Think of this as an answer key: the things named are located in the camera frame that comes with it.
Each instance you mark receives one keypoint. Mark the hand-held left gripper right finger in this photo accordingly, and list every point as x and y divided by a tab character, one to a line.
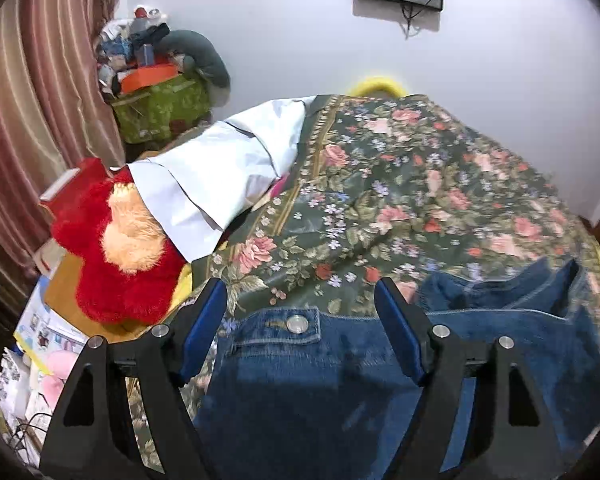
400	335

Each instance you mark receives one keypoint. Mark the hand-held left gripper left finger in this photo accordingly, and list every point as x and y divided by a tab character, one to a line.
205	330

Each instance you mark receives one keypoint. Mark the blue denim jeans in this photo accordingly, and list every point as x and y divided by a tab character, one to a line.
305	385

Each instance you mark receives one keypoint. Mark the red plush toy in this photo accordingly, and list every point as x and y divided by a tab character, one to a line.
110	295

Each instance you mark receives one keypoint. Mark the floral green blanket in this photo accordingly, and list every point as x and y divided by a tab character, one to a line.
405	185

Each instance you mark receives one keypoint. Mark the white plastic sheet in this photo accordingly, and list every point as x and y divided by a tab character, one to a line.
215	180

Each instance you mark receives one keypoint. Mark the brown cardboard box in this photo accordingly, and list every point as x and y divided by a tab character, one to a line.
60	285

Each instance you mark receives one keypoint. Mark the stack of printed papers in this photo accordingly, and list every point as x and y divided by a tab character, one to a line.
40	330

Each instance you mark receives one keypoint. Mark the red box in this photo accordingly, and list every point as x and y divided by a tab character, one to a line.
80	180

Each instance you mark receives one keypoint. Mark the green storage box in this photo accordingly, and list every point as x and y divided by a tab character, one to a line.
165	110

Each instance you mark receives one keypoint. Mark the orange box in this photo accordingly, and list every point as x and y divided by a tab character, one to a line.
147	79

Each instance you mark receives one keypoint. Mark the grey plush pillow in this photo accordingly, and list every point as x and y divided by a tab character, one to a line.
205	55

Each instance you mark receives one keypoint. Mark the striped pink curtain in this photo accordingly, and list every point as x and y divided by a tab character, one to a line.
45	85

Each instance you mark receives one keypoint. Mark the pile of household clutter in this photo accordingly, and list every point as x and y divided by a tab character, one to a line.
130	40

